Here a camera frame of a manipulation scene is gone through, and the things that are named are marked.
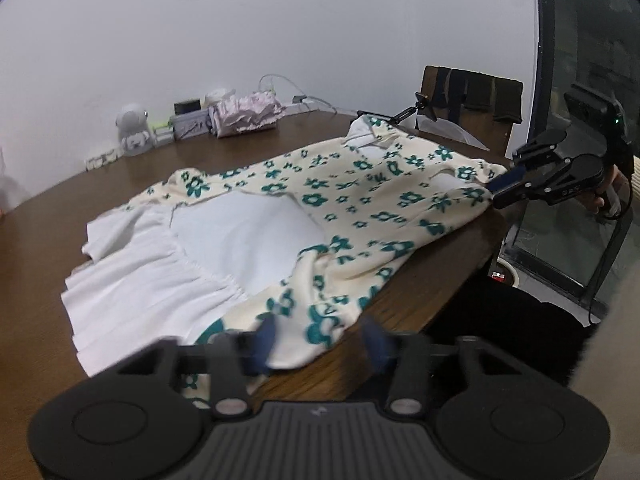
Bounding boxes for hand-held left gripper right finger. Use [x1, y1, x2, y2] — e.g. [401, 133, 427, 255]
[360, 315, 523, 417]

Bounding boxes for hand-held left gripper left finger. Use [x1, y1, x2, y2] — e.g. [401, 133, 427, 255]
[115, 312, 278, 418]

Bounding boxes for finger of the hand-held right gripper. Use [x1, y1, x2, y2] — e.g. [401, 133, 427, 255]
[511, 129, 574, 171]
[487, 160, 572, 209]

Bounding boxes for cream dress with green flowers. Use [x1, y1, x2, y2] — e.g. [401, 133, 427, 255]
[60, 114, 508, 408]

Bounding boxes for person's right hand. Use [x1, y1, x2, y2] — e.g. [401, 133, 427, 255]
[580, 165, 632, 216]

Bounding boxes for white bowl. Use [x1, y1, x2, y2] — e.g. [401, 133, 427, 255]
[492, 259, 522, 288]

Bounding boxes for wooden chair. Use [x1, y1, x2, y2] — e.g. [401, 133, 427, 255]
[415, 65, 525, 153]

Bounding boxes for person's black pants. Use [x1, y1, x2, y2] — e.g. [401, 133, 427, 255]
[427, 275, 593, 386]

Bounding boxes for white power strip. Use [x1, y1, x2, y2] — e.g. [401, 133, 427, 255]
[281, 100, 326, 114]

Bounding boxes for person's cream sweater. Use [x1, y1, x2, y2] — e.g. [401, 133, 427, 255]
[570, 270, 640, 480]

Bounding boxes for grey tin box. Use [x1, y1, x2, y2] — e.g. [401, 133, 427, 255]
[169, 110, 211, 136]

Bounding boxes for white astronaut figure speaker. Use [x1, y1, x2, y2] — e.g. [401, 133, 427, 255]
[115, 103, 153, 157]

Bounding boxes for dark window frame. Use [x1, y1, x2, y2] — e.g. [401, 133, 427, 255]
[500, 0, 640, 311]

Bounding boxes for white cable organizer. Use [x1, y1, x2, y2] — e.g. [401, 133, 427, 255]
[84, 147, 121, 171]

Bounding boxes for white cable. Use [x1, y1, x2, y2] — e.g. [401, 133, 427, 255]
[259, 74, 351, 116]

